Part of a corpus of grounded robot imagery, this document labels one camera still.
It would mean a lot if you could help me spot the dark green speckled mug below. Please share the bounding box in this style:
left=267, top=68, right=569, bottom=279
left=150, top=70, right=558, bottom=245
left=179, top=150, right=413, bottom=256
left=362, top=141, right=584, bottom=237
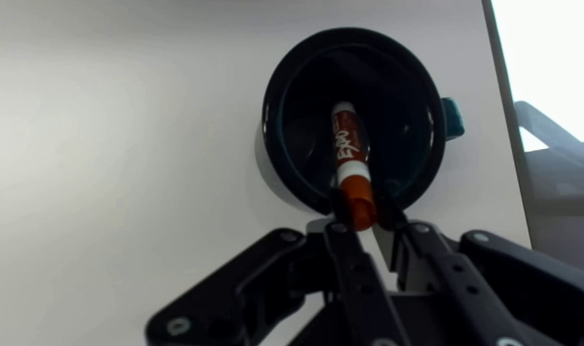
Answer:
left=262, top=27, right=465, bottom=214

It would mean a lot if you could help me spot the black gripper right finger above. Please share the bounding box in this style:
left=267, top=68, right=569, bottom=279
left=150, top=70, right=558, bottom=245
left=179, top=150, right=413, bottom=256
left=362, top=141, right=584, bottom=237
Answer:
left=377, top=198, right=584, bottom=346

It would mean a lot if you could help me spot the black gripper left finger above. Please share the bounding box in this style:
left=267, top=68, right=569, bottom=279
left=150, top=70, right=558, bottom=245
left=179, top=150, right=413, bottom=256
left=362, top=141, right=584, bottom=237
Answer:
left=146, top=223, right=412, bottom=346

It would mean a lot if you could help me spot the orange capped Expo marker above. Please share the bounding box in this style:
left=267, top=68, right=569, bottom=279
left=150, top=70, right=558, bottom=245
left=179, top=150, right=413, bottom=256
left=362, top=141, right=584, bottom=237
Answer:
left=331, top=102, right=377, bottom=231

